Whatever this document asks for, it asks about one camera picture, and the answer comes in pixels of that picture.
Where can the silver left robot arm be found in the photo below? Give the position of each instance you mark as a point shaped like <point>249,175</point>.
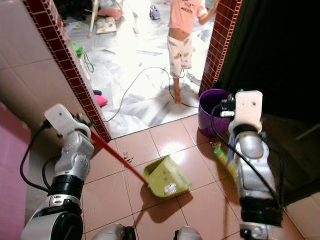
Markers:
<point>72,165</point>

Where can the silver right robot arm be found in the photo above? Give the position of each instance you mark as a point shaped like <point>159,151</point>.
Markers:
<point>255,165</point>

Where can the beige floor mat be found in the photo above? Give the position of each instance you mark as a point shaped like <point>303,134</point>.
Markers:
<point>106,26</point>

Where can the purple plastic bucket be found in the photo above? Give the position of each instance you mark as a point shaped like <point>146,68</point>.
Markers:
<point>211,112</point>

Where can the red tiled door pillar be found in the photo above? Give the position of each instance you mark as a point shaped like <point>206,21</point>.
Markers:
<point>220,40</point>
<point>65,60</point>

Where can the child in orange shirt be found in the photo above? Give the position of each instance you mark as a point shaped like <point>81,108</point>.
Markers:
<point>185,15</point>

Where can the grey left robot leg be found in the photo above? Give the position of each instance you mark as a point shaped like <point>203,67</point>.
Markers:
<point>114,233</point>

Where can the grey robot leg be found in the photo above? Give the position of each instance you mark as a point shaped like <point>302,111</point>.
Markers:
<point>187,233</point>
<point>114,233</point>

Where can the pink cushion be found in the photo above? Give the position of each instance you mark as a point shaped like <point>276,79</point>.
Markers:
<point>111,12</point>

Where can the purple toy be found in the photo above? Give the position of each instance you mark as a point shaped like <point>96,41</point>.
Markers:
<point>154,12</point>

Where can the grey right robot leg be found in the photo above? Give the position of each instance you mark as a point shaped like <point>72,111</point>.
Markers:
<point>187,233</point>

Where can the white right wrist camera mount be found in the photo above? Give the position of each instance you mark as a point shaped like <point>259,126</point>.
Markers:
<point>249,107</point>

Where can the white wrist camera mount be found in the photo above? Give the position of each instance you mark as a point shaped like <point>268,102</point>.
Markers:
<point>249,107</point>
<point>62,120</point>

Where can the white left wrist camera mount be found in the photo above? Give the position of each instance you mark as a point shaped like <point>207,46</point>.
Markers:
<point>62,120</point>

